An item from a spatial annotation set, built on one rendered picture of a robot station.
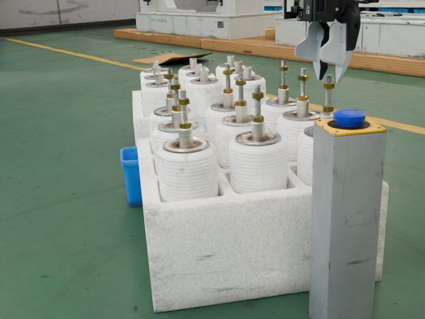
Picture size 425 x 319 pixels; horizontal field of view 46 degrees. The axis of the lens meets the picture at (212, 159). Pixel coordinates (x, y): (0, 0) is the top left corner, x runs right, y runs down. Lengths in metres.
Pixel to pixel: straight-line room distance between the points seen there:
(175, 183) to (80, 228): 0.42
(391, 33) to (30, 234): 2.31
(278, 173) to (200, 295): 0.23
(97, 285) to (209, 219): 0.27
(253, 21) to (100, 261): 3.35
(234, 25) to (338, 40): 3.26
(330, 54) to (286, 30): 2.74
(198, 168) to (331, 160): 0.22
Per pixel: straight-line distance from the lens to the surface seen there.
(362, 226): 0.69
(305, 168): 0.83
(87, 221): 1.16
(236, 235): 0.78
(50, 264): 1.02
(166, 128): 0.89
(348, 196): 0.66
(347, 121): 0.64
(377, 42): 3.03
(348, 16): 0.78
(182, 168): 0.75
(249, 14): 4.11
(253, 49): 3.67
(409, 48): 2.91
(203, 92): 1.29
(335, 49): 0.79
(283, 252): 0.82
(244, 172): 0.79
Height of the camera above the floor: 0.49
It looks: 19 degrees down
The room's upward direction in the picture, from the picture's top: 3 degrees counter-clockwise
